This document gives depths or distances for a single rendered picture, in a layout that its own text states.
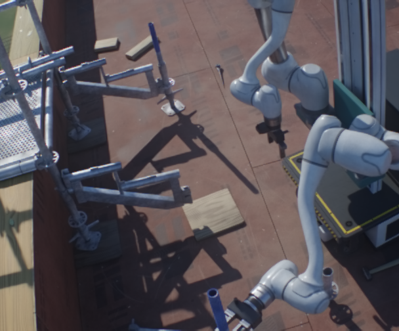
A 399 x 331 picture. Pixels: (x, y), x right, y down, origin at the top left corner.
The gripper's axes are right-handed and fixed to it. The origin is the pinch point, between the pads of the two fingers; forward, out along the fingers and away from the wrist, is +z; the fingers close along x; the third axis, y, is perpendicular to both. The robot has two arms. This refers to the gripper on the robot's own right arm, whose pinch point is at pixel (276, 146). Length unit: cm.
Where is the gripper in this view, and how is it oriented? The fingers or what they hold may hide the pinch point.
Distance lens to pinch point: 302.5
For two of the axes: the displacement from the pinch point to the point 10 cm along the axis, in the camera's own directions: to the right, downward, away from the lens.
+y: 9.1, -3.8, 1.4
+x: -3.6, -6.0, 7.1
